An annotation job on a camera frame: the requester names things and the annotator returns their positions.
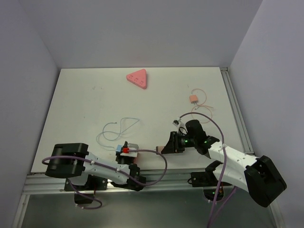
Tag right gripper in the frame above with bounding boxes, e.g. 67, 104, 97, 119
161, 131, 197, 153

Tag brown pink charger plug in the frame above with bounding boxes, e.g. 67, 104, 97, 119
156, 146, 164, 153

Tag light blue charger plug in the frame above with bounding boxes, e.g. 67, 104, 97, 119
116, 145, 123, 153

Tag light blue thin cable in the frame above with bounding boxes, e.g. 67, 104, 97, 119
96, 117, 141, 150

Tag orange pink charger plug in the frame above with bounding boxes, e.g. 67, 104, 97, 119
189, 95, 198, 105

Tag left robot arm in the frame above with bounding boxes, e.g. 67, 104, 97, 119
42, 142, 146, 191

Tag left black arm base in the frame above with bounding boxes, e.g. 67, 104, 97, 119
64, 175, 108, 207

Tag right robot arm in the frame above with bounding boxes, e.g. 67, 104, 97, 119
156, 120, 287, 208

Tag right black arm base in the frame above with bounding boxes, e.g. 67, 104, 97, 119
187, 171, 218, 200

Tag pink triangular power strip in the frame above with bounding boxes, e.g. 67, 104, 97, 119
126, 69, 148, 89

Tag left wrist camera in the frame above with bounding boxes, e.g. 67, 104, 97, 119
120, 142, 139, 158

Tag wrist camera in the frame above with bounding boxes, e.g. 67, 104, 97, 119
172, 117, 187, 134
120, 142, 139, 158

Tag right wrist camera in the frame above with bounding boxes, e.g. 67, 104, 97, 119
172, 117, 187, 134

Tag aluminium front rail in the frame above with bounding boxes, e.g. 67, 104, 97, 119
22, 167, 272, 195

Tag aluminium rail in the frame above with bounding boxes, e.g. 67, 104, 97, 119
220, 67, 286, 228
22, 167, 272, 195

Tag aluminium right rail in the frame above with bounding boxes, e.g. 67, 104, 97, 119
220, 67, 286, 228

